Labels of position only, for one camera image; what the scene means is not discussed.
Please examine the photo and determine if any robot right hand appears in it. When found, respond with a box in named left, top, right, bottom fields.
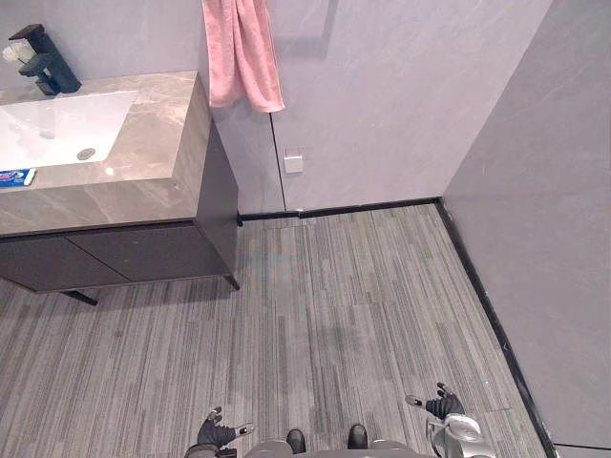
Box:
left=404, top=381, right=467, bottom=419

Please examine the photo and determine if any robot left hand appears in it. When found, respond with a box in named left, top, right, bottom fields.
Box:
left=197, top=406, right=255, bottom=448

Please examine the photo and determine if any blue toothpaste tube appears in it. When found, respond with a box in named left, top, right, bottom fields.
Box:
left=0, top=167, right=37, bottom=188

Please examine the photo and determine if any pink terry towel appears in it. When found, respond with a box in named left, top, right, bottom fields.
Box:
left=200, top=0, right=286, bottom=115

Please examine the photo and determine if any robot silver body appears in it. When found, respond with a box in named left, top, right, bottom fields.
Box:
left=247, top=437, right=433, bottom=458

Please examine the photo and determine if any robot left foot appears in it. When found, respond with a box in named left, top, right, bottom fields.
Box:
left=285, top=427, right=307, bottom=454

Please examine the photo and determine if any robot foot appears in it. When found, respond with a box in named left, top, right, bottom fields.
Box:
left=285, top=427, right=307, bottom=454
left=347, top=423, right=369, bottom=450

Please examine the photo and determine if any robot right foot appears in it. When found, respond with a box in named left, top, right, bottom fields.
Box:
left=347, top=423, right=369, bottom=450

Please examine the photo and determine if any black baseboard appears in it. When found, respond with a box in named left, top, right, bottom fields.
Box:
left=237, top=197, right=443, bottom=228
left=432, top=198, right=560, bottom=458

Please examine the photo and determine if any marble-top dark vanity cabinet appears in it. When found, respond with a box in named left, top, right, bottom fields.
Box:
left=0, top=70, right=242, bottom=306

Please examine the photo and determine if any white sink basin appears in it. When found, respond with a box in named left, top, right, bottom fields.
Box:
left=0, top=90, right=139, bottom=169

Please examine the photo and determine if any black basin faucet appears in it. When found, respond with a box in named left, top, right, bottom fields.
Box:
left=8, top=23, right=83, bottom=95

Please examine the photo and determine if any white artificial flower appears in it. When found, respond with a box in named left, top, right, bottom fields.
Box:
left=1, top=40, right=38, bottom=64

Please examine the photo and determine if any white wall outlet cover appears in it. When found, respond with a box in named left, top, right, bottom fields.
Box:
left=283, top=146, right=306, bottom=176

